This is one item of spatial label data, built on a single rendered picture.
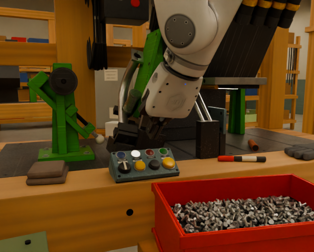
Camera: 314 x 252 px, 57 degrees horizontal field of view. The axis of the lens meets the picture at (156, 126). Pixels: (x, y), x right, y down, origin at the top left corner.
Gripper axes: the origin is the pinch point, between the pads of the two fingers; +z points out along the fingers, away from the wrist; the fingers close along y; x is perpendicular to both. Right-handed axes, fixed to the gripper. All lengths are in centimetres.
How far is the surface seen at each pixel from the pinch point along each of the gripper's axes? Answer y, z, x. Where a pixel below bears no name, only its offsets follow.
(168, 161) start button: 4.8, 6.5, -3.8
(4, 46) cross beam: -28, 24, 73
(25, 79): 33, 383, 609
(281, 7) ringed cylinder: 37, -28, 21
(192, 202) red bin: 4.3, 5.1, -16.3
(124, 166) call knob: -5.3, 8.3, -3.4
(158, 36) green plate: 9.7, -8.8, 30.8
